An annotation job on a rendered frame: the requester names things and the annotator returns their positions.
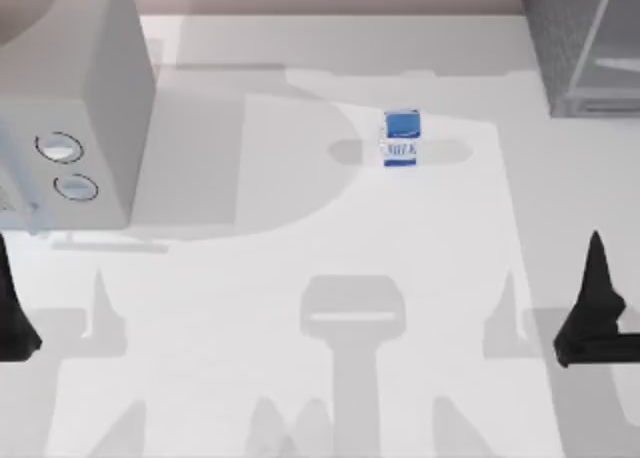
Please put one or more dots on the grey cabinet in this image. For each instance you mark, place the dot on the grey cabinet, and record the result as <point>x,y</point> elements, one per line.
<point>555,43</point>

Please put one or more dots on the pale microwave oven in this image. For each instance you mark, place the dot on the pale microwave oven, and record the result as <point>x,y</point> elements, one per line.
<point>105,78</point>

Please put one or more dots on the large round microwave knob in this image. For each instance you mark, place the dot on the large round microwave knob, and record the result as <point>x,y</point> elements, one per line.
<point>59,148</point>

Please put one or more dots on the blue and white milk carton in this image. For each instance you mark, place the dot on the blue and white milk carton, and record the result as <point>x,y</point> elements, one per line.
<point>401,138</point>

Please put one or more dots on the small round microwave knob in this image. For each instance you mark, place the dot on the small round microwave knob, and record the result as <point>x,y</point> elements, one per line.
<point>76,187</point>

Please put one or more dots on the glass microwave door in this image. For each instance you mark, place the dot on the glass microwave door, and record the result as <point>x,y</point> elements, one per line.
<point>12,178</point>

